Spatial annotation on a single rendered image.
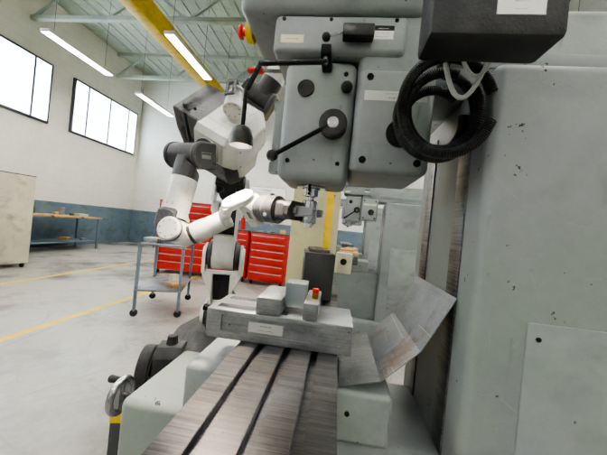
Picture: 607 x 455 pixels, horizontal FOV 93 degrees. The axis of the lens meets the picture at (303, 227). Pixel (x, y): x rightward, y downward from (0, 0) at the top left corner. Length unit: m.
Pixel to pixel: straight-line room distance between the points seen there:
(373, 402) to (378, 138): 0.62
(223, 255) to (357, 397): 0.91
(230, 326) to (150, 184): 11.44
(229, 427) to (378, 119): 0.68
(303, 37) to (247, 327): 0.73
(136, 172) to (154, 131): 1.67
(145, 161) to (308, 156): 11.68
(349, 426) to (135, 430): 0.54
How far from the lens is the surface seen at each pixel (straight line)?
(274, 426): 0.50
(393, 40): 0.87
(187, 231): 1.01
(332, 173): 0.76
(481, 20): 0.61
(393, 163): 0.75
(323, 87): 0.83
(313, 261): 1.15
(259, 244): 5.56
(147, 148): 12.41
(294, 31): 0.89
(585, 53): 1.01
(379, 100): 0.79
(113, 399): 1.15
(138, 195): 12.31
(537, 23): 0.64
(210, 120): 1.20
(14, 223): 6.86
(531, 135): 0.74
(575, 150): 0.78
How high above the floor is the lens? 1.19
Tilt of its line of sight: level
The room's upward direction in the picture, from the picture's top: 6 degrees clockwise
